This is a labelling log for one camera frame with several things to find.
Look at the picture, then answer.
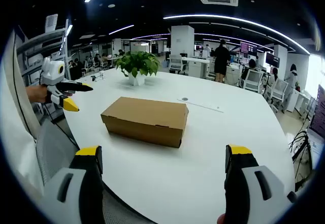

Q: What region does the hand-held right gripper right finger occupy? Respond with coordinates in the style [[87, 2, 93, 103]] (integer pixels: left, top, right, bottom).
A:
[[224, 144, 298, 224]]

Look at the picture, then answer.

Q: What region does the purple lit monitor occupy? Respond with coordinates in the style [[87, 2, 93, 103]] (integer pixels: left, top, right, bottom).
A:
[[240, 41, 258, 56]]

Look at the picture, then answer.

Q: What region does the grey mesh office chair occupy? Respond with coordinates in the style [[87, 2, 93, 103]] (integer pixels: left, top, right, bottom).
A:
[[35, 119, 158, 224]]

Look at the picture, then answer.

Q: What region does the large desk monitor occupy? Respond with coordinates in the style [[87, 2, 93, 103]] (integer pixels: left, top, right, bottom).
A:
[[308, 83, 325, 143]]

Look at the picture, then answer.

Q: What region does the white office desk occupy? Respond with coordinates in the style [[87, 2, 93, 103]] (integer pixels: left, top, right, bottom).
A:
[[181, 56, 211, 79]]

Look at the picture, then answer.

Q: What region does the green potted plant white pot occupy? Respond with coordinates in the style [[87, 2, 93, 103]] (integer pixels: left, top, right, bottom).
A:
[[114, 50, 162, 86]]

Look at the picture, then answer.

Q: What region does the white square pillar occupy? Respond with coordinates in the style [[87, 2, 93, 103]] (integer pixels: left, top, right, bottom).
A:
[[170, 25, 195, 57]]

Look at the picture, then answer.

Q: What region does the row of white office chairs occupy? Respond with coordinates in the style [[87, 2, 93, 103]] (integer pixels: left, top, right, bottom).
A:
[[264, 76, 315, 120]]

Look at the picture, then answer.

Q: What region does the person's white shirt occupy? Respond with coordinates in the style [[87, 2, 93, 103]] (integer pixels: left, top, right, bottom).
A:
[[0, 30, 45, 202]]

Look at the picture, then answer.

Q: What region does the person's left hand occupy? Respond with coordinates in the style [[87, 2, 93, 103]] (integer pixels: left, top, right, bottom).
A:
[[32, 84, 49, 104]]

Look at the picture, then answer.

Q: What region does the grey metal shelving rack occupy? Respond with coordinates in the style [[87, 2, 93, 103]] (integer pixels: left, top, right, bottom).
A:
[[15, 18, 73, 87]]

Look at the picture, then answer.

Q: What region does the white table cable outlet strip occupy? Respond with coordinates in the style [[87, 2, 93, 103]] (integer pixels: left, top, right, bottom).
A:
[[177, 96, 224, 113]]

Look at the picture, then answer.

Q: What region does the white office chair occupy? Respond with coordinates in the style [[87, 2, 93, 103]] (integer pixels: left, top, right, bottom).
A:
[[168, 54, 188, 74], [244, 69, 265, 92]]

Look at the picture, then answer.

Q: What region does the long curved ceiling light strip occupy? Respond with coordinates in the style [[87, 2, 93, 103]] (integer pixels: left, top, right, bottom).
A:
[[162, 14, 311, 55]]

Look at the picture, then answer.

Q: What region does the brown cardboard shoe box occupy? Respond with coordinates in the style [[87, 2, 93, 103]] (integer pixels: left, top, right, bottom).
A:
[[100, 96, 190, 149]]

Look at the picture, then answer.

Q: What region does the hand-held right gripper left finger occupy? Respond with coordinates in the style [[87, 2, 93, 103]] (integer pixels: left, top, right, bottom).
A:
[[38, 145, 105, 224]]

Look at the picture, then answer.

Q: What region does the small black white device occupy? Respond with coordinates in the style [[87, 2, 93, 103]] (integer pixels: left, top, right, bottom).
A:
[[90, 71, 106, 82]]

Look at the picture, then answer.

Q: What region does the dark monitor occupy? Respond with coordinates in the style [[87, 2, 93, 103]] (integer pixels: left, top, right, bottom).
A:
[[265, 52, 281, 68]]

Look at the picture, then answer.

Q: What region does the white box on shelf rack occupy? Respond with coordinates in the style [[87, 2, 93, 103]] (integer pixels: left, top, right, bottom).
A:
[[45, 14, 59, 34]]

